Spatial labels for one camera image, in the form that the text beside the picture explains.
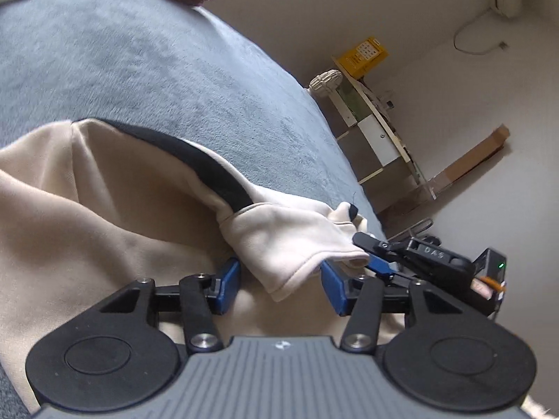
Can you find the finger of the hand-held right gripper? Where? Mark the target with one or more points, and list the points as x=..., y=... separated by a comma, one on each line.
x=381, y=267

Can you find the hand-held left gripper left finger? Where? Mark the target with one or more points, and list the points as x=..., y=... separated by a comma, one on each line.
x=229, y=286

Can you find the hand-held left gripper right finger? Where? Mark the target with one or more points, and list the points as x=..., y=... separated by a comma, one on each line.
x=332, y=288

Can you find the beige zip jacket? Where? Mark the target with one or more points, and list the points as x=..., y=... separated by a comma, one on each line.
x=87, y=227

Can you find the long cardboard box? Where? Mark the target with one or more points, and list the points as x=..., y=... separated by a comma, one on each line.
x=471, y=157

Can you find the light wooden desk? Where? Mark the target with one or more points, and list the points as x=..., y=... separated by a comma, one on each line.
x=380, y=139

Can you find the cream bedpost knob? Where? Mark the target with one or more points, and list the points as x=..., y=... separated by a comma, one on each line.
x=325, y=82

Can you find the yellow box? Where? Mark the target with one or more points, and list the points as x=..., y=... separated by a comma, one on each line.
x=362, y=59

